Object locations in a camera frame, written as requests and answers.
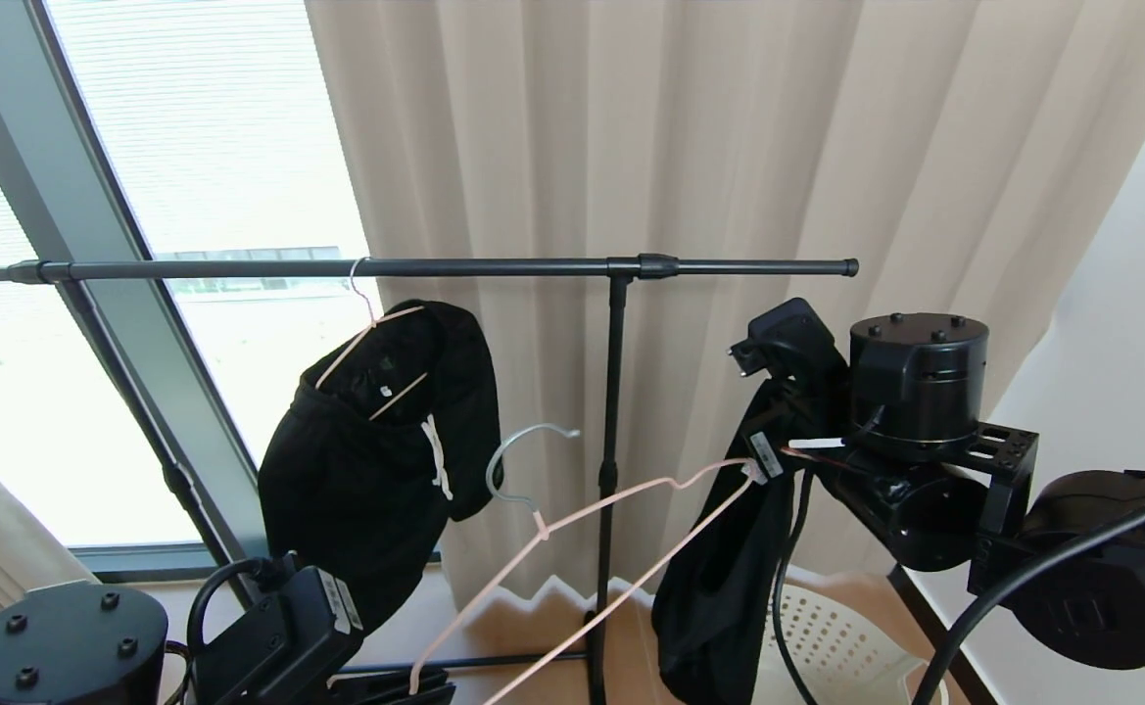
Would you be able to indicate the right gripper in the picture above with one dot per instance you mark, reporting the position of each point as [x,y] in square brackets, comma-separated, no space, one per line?
[797,446]

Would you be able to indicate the black garment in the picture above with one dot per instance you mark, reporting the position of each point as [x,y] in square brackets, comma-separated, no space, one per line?
[357,509]
[719,587]

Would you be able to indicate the pink clothes hanger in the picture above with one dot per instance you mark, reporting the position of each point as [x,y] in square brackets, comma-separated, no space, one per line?
[543,529]
[401,396]

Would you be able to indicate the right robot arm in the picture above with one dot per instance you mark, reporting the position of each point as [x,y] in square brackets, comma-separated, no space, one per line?
[925,392]

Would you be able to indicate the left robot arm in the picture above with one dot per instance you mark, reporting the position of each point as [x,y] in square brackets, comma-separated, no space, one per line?
[63,646]

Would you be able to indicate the white laundry basket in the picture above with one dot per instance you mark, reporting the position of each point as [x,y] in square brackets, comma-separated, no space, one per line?
[846,646]

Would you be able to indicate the black clothes rack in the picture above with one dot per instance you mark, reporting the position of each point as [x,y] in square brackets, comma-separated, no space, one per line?
[435,266]

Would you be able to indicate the window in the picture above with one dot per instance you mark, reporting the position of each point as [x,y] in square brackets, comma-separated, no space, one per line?
[43,196]

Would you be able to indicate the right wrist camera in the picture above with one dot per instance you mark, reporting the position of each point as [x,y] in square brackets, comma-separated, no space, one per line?
[787,338]

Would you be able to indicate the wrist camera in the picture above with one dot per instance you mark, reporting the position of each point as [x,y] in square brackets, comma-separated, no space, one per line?
[787,338]
[288,627]

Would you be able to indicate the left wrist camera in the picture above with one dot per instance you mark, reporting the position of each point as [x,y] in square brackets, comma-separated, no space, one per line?
[288,627]

